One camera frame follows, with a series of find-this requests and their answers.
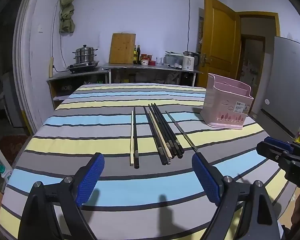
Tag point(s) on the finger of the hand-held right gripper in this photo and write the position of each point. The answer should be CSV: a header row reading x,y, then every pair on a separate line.
x,y
272,151
277,141

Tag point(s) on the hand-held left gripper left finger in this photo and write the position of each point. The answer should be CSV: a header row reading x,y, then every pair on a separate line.
x,y
90,175

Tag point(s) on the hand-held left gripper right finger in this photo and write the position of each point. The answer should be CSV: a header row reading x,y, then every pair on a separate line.
x,y
206,177

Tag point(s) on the thin dark metal chopstick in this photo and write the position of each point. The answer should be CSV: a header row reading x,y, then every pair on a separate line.
x,y
182,132

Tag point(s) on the pink plastic utensil holder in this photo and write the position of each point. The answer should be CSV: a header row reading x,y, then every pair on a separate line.
x,y
225,110

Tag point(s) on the striped tablecloth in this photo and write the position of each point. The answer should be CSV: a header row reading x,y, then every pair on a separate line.
x,y
110,130

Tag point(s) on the grey refrigerator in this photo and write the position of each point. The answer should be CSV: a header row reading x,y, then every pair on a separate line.
x,y
282,85

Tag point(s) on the red patterned rug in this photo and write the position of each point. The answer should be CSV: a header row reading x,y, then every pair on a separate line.
x,y
12,148

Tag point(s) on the low steel kitchen table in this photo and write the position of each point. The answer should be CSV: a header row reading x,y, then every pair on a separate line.
x,y
75,76

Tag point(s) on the black induction cooker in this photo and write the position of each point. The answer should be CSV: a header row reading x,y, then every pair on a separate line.
x,y
83,67

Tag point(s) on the yellow wooden door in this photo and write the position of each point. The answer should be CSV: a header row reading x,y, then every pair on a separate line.
x,y
221,42

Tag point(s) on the white electric kettle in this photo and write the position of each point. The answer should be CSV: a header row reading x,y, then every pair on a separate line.
x,y
188,62

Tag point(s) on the steel steamer pot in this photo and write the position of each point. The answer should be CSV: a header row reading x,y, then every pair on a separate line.
x,y
85,54

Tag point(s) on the clear plastic storage box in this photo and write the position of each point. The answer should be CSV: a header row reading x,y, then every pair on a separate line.
x,y
172,60

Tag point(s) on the clear glass cup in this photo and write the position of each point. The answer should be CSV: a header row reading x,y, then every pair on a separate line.
x,y
159,61

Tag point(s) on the small red container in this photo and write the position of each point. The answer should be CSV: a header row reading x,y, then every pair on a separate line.
x,y
153,63

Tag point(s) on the yellow oil bottle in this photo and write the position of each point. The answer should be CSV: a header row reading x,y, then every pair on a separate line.
x,y
135,56

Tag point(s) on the dark sauce bottle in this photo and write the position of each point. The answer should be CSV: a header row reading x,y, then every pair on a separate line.
x,y
139,55

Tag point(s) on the wooden cutting board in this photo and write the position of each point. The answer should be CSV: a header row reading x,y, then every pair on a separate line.
x,y
122,48

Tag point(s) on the green curtain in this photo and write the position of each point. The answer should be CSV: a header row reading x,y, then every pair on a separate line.
x,y
67,7

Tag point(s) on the yellow door frame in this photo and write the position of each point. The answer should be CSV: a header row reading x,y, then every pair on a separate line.
x,y
260,15

